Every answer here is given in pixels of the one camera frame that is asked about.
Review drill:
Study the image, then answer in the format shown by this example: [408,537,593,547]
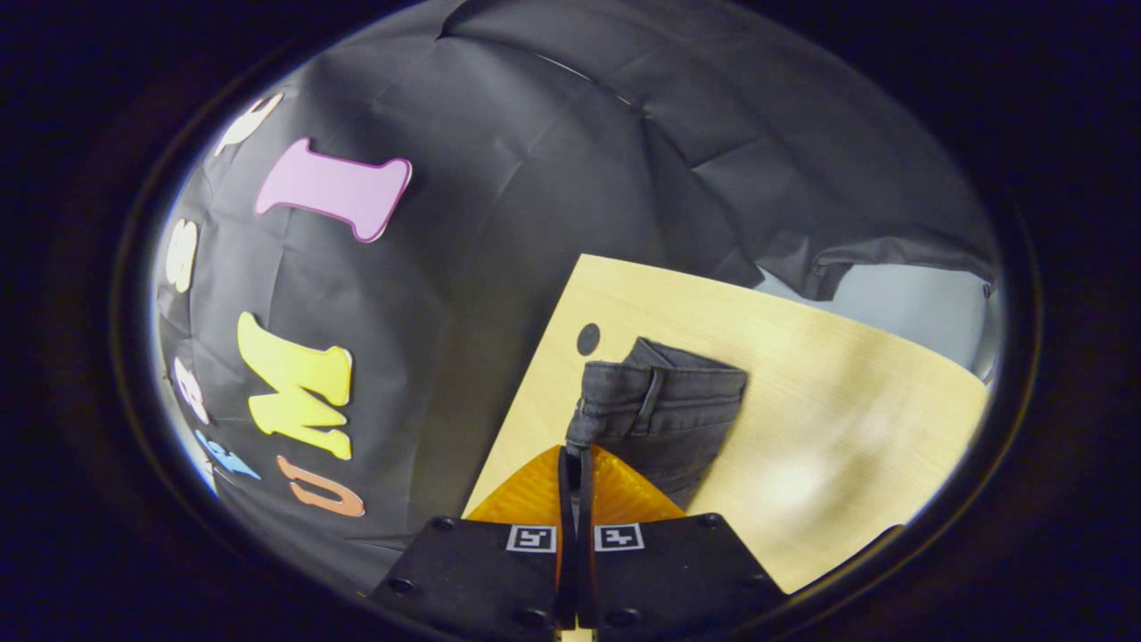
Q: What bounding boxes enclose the dark grey jeans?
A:
[564,337,748,511]

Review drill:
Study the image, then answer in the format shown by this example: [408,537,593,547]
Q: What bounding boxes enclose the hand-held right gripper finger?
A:
[368,444,573,632]
[578,444,788,631]

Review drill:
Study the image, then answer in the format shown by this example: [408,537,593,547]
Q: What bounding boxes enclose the black backdrop cloth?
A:
[152,0,999,594]

